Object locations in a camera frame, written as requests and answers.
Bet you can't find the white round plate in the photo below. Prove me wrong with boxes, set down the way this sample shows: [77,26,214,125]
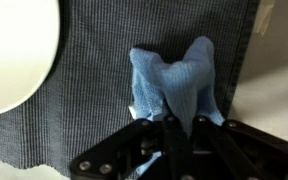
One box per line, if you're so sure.
[0,0,62,118]

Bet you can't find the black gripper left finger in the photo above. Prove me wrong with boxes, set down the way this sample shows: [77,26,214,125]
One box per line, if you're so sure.
[68,115,194,180]

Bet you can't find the blue microfibre towel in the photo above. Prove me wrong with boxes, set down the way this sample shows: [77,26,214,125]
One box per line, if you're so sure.
[128,35,226,178]

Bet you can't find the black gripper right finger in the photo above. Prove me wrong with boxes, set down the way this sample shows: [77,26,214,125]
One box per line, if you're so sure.
[188,115,288,180]

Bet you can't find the dark blue cloth placemat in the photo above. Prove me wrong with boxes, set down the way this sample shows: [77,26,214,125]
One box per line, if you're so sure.
[0,0,262,179]

